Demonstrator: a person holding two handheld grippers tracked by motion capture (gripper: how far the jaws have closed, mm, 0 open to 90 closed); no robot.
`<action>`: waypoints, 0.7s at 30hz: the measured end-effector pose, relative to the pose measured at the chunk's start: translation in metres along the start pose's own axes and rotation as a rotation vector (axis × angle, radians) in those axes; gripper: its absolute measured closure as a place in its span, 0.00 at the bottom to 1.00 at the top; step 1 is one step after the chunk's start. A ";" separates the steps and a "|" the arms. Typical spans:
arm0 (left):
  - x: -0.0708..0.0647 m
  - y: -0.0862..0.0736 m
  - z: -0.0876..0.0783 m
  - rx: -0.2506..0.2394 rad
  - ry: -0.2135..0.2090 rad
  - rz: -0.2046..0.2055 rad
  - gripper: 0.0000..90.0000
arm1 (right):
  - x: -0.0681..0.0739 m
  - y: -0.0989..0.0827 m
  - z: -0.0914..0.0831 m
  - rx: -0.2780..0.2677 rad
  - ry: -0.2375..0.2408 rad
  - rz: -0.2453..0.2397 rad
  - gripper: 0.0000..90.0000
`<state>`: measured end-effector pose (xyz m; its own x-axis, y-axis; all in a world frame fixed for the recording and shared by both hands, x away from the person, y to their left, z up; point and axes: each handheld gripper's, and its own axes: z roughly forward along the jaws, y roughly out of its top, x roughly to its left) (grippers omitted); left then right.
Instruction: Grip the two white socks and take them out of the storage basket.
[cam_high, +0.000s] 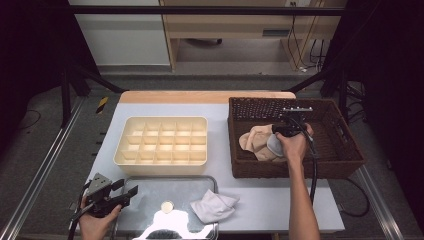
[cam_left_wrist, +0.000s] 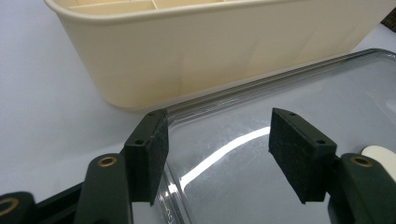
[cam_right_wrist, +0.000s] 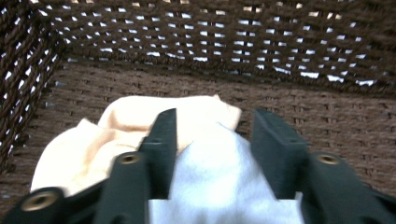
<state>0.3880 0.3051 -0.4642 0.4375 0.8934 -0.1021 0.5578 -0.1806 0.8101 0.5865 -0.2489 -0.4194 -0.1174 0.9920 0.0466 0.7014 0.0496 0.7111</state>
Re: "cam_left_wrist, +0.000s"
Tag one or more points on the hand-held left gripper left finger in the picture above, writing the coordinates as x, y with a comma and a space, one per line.
148, 161

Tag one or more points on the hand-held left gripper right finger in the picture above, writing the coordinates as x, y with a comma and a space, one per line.
302, 158

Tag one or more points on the shiny metal tray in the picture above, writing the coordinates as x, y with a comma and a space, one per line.
249, 174

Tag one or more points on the cream divided organizer box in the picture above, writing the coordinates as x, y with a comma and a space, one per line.
186, 53

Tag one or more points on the brown woven basket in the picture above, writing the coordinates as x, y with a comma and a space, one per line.
390, 21

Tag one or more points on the white round sticker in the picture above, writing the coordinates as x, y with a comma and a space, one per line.
381, 157

